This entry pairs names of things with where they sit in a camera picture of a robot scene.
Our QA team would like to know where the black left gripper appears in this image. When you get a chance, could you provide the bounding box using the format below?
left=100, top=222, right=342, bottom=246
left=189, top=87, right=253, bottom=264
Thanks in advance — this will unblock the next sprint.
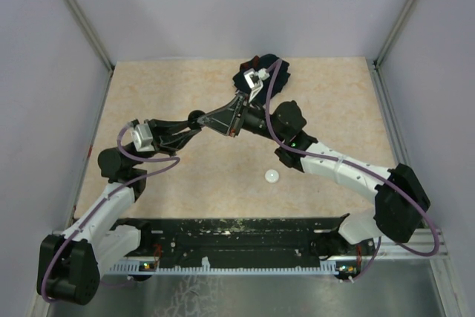
left=133, top=117, right=201, bottom=166

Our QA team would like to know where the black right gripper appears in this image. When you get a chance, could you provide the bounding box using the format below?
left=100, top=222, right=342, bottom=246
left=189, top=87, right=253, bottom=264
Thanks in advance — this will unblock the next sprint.
left=198, top=91, right=286, bottom=143

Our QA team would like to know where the white earbud charging case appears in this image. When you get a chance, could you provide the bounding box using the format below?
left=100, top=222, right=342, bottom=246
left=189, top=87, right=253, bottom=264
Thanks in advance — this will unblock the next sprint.
left=264, top=169, right=280, bottom=183

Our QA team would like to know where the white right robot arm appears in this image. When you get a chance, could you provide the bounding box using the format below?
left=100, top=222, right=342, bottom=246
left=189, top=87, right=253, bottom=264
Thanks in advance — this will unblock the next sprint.
left=197, top=94, right=430, bottom=255

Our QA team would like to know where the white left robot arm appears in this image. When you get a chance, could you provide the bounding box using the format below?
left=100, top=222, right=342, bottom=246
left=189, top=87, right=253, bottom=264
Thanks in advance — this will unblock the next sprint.
left=37, top=111, right=203, bottom=305

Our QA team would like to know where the dark navy folded cloth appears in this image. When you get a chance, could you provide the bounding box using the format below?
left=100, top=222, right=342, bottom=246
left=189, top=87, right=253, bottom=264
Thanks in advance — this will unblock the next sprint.
left=232, top=53, right=292, bottom=105

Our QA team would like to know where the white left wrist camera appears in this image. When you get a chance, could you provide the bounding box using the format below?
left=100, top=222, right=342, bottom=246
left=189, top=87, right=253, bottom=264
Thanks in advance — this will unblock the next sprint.
left=131, top=120, right=154, bottom=152

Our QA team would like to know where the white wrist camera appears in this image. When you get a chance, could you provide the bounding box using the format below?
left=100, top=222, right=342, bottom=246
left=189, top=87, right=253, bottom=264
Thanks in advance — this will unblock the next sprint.
left=131, top=120, right=154, bottom=152
left=243, top=68, right=270, bottom=103

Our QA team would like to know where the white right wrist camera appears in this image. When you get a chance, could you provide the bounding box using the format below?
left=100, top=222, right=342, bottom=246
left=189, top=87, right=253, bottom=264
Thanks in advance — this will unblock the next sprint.
left=243, top=68, right=270, bottom=103

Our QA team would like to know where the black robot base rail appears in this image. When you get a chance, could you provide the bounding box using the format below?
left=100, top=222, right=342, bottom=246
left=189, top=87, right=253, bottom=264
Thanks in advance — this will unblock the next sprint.
left=114, top=218, right=375, bottom=269

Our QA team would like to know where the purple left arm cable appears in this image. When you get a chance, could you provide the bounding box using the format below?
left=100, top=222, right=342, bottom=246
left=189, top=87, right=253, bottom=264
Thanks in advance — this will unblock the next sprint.
left=39, top=120, right=182, bottom=303

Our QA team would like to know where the aluminium corner post left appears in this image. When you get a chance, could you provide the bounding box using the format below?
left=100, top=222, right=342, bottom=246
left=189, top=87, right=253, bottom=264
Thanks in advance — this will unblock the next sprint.
left=63, top=0, right=115, bottom=73

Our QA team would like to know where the aluminium corner post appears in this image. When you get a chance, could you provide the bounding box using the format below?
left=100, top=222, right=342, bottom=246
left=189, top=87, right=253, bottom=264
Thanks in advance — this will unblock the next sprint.
left=63, top=0, right=115, bottom=73
left=373, top=0, right=419, bottom=71

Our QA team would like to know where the aluminium corner post right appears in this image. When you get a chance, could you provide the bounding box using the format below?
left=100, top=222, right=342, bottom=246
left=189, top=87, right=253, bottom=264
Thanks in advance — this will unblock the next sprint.
left=373, top=0, right=419, bottom=71

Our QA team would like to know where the white cable duct strip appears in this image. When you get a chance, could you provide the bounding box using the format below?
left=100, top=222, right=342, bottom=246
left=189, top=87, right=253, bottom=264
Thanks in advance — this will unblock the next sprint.
left=107, top=259, right=357, bottom=276

